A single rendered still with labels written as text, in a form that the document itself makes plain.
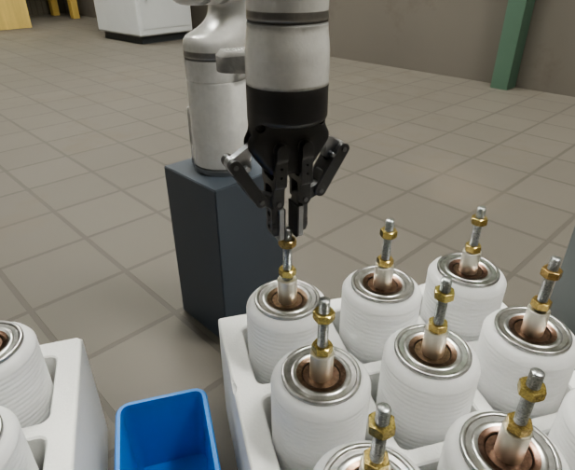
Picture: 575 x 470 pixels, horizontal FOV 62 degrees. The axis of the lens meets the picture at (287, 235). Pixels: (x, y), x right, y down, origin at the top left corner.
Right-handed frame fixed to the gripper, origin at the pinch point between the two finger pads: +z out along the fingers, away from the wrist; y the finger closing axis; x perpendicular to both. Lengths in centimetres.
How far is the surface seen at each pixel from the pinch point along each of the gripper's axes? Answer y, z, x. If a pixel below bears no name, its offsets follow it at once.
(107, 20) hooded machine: 34, 21, 425
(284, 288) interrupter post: -0.7, 8.1, -1.0
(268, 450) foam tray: -7.9, 17.5, -12.5
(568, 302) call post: 36.0, 15.4, -10.9
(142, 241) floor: -8, 36, 65
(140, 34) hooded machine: 52, 28, 383
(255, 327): -4.6, 11.9, -1.5
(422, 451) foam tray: 5.5, 17.5, -19.1
